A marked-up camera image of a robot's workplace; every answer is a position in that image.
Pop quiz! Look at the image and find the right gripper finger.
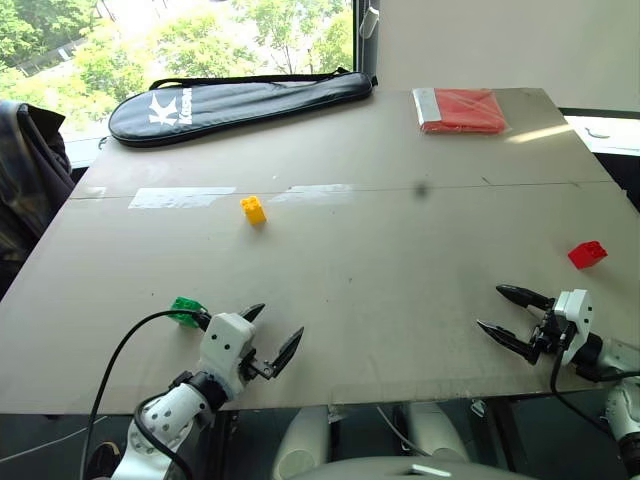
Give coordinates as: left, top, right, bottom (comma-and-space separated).
495, 284, 554, 312
476, 319, 543, 366

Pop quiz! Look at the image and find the red packet in plastic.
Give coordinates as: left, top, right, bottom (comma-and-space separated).
410, 87, 514, 136

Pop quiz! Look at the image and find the grey robot torso top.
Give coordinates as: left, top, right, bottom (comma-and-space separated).
283, 455, 537, 480

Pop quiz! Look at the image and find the black racket bag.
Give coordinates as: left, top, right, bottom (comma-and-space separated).
106, 67, 380, 150

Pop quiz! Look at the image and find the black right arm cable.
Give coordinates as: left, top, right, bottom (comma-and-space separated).
549, 332, 640, 437

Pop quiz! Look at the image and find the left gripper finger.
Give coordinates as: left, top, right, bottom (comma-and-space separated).
264, 326, 305, 381
239, 302, 267, 324

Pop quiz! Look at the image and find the yellow toy brick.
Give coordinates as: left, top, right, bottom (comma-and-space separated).
239, 194, 268, 227

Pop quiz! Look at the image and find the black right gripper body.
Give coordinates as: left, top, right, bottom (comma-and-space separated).
531, 298, 576, 355

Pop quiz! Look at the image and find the dark jacket on chair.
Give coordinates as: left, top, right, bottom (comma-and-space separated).
0, 98, 77, 299

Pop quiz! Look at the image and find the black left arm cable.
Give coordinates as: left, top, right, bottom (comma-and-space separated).
79, 308, 214, 480

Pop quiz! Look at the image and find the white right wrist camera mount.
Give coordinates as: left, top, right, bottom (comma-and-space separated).
552, 288, 594, 369

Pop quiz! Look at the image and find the red toy brick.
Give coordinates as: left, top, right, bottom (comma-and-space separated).
567, 240, 610, 272

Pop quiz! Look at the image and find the green toy brick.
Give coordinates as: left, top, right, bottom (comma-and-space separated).
169, 295, 209, 330

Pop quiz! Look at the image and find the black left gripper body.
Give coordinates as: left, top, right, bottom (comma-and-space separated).
238, 348, 277, 387

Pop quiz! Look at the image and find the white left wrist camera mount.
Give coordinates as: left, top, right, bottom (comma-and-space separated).
198, 312, 257, 397

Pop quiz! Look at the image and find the black table frame leg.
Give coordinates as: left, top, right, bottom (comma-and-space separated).
469, 396, 527, 476

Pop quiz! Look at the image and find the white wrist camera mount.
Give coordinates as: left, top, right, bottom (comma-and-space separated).
552, 288, 594, 369
198, 312, 257, 397

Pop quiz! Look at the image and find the black shoe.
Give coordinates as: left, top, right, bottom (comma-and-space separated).
86, 440, 122, 480

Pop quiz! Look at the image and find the grey window handle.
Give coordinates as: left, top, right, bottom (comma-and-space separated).
358, 5, 382, 39

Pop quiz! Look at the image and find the white rounded robot leg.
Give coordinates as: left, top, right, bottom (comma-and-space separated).
406, 401, 472, 464
271, 406, 332, 480

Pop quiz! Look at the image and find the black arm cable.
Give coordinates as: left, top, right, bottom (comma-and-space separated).
549, 332, 640, 437
79, 308, 214, 480

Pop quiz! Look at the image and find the large clear tape patch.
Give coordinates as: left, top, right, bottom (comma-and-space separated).
127, 186, 238, 211

